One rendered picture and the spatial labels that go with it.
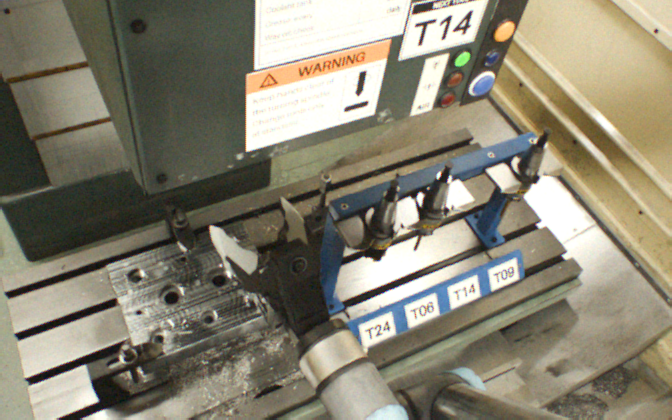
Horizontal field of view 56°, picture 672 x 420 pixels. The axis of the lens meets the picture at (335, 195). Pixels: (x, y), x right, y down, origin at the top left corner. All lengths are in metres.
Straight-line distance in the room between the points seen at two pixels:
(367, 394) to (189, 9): 0.45
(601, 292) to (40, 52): 1.37
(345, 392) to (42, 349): 0.79
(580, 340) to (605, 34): 0.73
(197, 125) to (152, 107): 0.05
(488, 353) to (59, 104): 1.12
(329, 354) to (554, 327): 1.02
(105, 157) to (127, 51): 1.04
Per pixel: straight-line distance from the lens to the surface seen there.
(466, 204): 1.19
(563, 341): 1.68
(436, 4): 0.66
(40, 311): 1.43
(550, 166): 1.32
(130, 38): 0.53
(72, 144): 1.51
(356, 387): 0.73
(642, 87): 1.59
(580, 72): 1.70
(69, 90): 1.40
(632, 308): 1.72
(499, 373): 1.61
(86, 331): 1.38
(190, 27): 0.54
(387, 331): 1.34
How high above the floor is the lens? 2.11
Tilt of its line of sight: 52 degrees down
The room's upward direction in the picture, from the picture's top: 11 degrees clockwise
